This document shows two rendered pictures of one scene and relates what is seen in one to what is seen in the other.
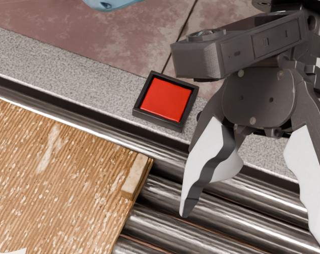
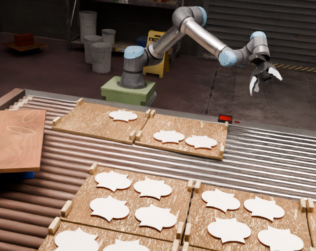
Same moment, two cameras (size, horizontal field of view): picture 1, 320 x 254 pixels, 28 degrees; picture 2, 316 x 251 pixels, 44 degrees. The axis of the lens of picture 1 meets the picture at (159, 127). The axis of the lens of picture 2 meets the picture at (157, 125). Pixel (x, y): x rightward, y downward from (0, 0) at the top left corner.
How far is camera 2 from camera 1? 1.52 m
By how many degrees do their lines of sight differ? 33
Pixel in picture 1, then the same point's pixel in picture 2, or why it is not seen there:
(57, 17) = not seen: hidden behind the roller
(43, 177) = (203, 128)
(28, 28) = not seen: hidden behind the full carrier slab
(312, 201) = (275, 74)
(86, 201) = (216, 131)
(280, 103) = (265, 66)
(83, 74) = (201, 116)
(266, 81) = (262, 65)
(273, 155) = (256, 126)
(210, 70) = (255, 56)
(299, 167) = (271, 71)
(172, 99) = (227, 118)
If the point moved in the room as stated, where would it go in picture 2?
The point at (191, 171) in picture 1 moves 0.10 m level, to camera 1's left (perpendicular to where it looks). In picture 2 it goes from (251, 85) to (230, 84)
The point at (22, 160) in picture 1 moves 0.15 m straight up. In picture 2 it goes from (196, 126) to (199, 98)
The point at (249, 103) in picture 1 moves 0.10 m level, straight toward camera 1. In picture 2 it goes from (260, 69) to (260, 76)
